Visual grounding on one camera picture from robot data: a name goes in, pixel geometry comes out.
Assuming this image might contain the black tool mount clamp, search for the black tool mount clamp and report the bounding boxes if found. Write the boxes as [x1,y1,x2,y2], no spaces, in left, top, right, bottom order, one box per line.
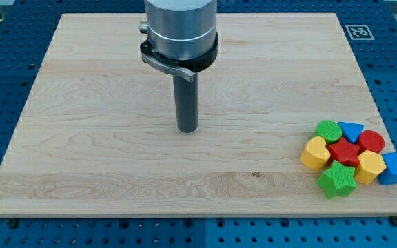
[140,32,218,82]

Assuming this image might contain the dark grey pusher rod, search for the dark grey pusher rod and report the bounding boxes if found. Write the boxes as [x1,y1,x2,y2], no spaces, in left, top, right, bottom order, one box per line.
[173,76,198,133]

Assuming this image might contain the light wooden board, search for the light wooden board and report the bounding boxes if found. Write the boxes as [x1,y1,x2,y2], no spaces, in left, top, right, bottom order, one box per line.
[0,13,397,218]

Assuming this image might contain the yellow heart block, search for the yellow heart block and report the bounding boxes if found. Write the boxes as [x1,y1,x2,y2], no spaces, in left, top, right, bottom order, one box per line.
[300,136,331,171]

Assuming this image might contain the green cylinder block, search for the green cylinder block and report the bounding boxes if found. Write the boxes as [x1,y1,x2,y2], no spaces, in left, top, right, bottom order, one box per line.
[313,120,343,145]

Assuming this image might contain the red star block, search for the red star block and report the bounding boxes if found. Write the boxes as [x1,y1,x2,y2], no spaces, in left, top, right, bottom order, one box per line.
[327,137,360,167]

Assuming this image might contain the blue triangle block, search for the blue triangle block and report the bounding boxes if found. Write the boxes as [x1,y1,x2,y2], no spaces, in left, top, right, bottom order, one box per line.
[337,121,364,143]

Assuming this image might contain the green star block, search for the green star block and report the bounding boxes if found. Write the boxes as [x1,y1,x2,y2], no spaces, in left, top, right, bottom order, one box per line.
[316,160,357,199]

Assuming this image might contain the white fiducial marker tag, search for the white fiducial marker tag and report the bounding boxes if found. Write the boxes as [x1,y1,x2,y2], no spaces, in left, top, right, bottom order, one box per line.
[345,24,374,41]

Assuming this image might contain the red cylinder block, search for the red cylinder block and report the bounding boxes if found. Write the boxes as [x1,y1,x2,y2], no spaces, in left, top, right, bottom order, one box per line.
[356,130,385,153]

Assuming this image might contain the yellow hexagon block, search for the yellow hexagon block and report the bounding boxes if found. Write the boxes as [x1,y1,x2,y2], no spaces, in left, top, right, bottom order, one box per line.
[354,150,387,185]

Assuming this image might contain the black bolt front left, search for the black bolt front left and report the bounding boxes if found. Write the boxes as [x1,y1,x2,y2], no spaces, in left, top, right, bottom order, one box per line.
[7,218,19,229]

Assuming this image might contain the black bolt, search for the black bolt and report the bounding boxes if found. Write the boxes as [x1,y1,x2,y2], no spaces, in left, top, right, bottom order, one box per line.
[7,218,19,229]
[389,216,397,227]

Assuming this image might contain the blue cube block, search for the blue cube block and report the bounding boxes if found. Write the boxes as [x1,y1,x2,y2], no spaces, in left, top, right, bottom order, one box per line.
[378,152,397,185]

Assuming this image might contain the black bolt front right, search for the black bolt front right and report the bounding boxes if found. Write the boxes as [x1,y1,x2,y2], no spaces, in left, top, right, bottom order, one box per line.
[389,216,397,227]

